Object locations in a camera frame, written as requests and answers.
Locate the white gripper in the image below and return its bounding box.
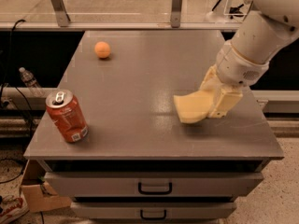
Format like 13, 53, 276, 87
199, 40, 269, 119

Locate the yellow sponge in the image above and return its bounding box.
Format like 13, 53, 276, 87
174, 91, 214, 124

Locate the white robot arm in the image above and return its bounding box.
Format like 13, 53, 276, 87
196, 0, 299, 119

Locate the red coke can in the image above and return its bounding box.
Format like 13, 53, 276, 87
46, 90, 88, 143

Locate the grey drawer cabinet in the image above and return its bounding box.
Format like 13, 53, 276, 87
25, 30, 283, 224

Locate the orange ball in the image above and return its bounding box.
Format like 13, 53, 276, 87
94, 42, 111, 59

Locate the upper grey drawer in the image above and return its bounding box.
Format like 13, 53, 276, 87
45, 172, 263, 198

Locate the grey drawer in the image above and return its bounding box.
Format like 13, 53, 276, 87
71, 203, 236, 221
45, 172, 263, 198

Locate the lower grey drawer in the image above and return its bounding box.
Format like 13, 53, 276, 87
71, 203, 236, 221

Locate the clear plastic water bottle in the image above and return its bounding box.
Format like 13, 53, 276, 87
19, 67, 44, 97

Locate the cardboard box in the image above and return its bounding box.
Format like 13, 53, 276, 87
21, 161, 71, 213

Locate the red white sneaker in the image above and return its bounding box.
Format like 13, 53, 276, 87
0, 195, 29, 224

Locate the middle metal bracket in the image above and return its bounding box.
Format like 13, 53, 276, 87
170, 0, 182, 28

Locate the metal bracket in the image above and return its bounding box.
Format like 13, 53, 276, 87
50, 0, 70, 27
170, 0, 182, 28

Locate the left metal bracket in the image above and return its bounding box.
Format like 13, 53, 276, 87
50, 0, 70, 27

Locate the black cable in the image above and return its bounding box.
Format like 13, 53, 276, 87
0, 19, 36, 138

